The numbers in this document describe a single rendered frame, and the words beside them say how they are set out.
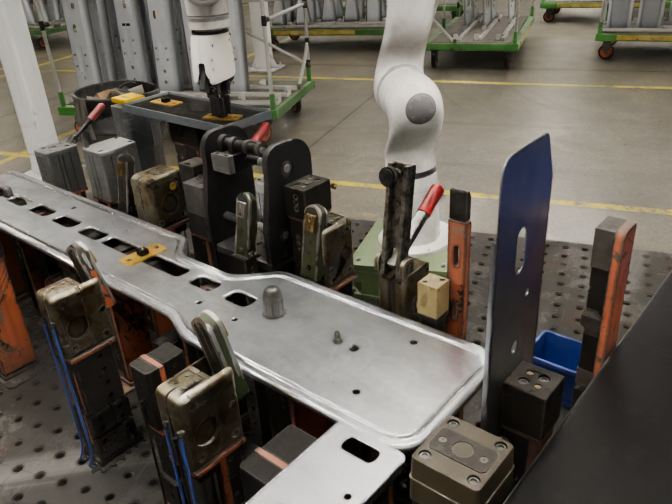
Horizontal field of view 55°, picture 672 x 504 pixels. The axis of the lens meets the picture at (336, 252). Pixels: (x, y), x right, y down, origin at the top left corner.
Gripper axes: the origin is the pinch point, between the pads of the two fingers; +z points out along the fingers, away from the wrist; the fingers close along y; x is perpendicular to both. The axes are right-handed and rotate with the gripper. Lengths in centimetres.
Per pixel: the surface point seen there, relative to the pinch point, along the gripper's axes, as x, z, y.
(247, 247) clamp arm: 19.3, 17.8, 27.9
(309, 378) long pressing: 45, 19, 58
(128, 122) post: -33.1, 8.2, -8.8
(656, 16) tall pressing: 120, 77, -654
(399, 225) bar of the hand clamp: 50, 6, 36
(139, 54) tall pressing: -282, 58, -329
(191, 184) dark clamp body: 2.2, 11.0, 17.9
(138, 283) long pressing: 6.5, 18.8, 43.2
